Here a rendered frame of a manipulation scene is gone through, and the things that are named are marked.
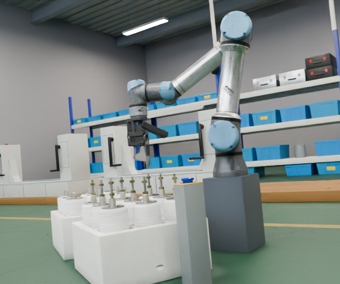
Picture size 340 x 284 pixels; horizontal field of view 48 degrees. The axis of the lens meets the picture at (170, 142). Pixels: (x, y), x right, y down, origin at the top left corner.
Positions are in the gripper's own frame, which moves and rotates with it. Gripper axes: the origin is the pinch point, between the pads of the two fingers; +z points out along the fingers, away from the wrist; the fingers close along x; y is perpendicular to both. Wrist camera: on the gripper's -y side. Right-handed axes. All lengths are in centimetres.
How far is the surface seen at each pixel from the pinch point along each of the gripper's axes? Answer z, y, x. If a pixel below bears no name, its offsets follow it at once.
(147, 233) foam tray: 21.3, 7.7, 34.4
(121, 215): 15.0, 15.2, 33.1
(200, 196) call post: 10.8, -8.2, 43.8
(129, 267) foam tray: 31.0, 14.3, 36.0
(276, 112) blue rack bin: -58, -258, -358
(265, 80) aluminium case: -108, -250, -365
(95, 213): 14.9, 23.2, 21.0
